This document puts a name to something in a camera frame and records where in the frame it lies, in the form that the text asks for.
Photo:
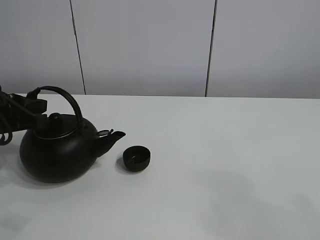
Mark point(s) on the small black teacup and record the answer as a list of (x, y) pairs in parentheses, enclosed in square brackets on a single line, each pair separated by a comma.
[(136, 158)]

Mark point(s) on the black round teapot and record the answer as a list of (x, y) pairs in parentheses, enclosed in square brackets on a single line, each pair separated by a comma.
[(68, 145)]

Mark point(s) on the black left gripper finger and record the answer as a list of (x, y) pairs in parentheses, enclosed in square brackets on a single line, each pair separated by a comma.
[(26, 122), (28, 105)]

